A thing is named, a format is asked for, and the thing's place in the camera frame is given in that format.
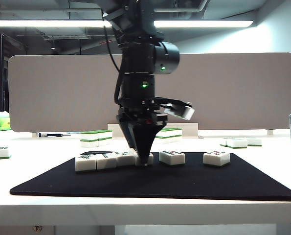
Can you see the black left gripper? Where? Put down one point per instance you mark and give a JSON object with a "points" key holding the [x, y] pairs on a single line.
{"points": [[140, 115]]}

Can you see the red and green bamboo tile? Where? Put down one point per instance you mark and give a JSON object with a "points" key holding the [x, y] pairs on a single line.
{"points": [[216, 159], [172, 159], [136, 159]]}

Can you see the four-bamboo mahjong tile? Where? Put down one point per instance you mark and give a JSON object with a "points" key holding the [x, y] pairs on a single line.
{"points": [[125, 160]]}

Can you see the two-bamboo mahjong tile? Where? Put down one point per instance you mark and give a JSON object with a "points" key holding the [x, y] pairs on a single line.
{"points": [[106, 163]]}

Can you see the bird mahjong tile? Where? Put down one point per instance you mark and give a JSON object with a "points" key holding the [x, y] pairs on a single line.
{"points": [[85, 165]]}

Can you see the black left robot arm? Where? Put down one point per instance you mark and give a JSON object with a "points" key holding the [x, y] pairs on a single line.
{"points": [[138, 61]]}

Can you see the green-backed mahjong tile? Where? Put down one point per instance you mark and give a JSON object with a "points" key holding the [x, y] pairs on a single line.
{"points": [[176, 139], [165, 133], [105, 134], [89, 135], [89, 144], [163, 140], [176, 132], [105, 142]]}

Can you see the white bamboo mahjong tile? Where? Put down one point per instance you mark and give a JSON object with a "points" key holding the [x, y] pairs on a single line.
{"points": [[223, 142], [1, 153], [237, 143], [254, 142]]}

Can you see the black mouse mat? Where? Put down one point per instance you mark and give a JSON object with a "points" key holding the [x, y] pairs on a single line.
{"points": [[184, 181]]}

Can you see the beige desk divider panel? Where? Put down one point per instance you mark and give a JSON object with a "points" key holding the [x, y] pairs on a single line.
{"points": [[62, 93]]}

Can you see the black pen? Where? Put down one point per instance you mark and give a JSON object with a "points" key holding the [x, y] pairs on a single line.
{"points": [[50, 134]]}

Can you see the white divider foot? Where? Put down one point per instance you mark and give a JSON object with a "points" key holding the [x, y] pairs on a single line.
{"points": [[34, 134], [270, 132]]}

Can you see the ceiling spot lamp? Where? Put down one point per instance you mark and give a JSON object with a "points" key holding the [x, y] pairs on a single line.
{"points": [[53, 48]]}

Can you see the metal bolt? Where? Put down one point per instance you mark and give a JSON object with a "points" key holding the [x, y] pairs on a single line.
{"points": [[37, 228]]}

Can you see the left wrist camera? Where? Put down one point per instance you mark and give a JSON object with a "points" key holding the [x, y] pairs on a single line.
{"points": [[182, 112]]}

